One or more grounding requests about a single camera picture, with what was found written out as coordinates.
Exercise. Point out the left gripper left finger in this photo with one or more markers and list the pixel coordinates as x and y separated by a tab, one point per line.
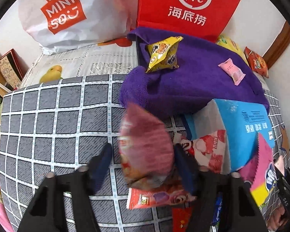
98	168

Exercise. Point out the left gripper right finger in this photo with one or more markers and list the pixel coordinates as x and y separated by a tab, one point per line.
187	167

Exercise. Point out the white pink strawberry snack packet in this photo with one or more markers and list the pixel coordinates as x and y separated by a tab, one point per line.
208	150

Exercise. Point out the pink red snack bag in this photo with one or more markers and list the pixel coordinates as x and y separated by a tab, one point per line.
145	148

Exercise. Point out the yellow triangular snack packet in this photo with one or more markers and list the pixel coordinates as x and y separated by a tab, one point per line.
163	54

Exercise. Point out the person's right hand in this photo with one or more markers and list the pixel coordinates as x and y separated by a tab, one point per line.
276	220

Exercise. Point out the pink yellow snack bag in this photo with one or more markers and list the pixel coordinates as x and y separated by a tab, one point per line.
259	172

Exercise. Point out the red small snack packet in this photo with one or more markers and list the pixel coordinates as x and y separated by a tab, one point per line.
181	217

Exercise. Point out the red long snack packet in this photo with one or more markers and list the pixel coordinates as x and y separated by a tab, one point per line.
170	193

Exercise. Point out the blue snack packet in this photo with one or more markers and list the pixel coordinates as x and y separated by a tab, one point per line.
217	210

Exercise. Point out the blue tissue pack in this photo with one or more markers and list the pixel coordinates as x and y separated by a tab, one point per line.
242	122

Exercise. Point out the purple towel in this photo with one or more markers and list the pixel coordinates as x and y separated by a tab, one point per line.
189	88

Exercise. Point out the pink small snack packet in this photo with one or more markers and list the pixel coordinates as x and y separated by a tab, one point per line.
233	71

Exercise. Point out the orange chips bag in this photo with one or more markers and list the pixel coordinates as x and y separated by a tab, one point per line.
256	62

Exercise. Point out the brown decorated box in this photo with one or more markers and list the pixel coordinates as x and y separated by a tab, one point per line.
11	70

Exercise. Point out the yellow chips bag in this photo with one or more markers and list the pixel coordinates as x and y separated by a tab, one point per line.
229	44

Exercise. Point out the white Miniso plastic bag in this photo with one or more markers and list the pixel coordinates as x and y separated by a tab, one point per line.
63	25

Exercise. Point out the red Haidilao paper bag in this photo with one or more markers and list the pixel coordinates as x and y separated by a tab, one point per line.
205	19

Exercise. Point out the brown wooden door frame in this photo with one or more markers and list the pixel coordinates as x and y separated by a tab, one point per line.
278	47

